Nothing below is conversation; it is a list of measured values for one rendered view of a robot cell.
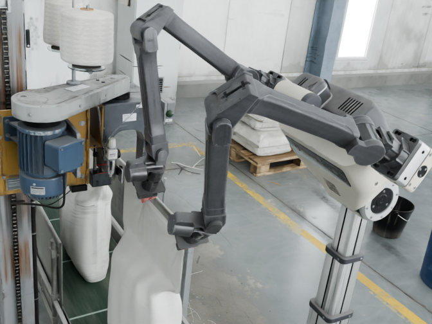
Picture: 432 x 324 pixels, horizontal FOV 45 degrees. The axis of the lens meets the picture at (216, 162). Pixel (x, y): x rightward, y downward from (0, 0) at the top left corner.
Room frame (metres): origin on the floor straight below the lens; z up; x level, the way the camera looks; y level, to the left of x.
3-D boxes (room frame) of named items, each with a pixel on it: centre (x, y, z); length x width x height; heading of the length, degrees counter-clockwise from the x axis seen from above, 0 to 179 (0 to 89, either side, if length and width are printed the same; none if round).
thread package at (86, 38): (1.63, 0.45, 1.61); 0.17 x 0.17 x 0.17
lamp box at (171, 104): (1.96, 0.22, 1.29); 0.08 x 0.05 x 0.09; 33
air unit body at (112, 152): (1.77, 0.39, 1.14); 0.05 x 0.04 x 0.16; 123
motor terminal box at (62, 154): (1.49, 0.48, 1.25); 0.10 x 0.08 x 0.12; 148
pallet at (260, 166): (4.96, -0.63, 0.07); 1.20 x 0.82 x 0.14; 125
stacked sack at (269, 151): (4.74, -0.35, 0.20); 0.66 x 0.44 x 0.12; 33
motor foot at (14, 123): (1.59, 0.64, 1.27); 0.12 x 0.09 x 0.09; 123
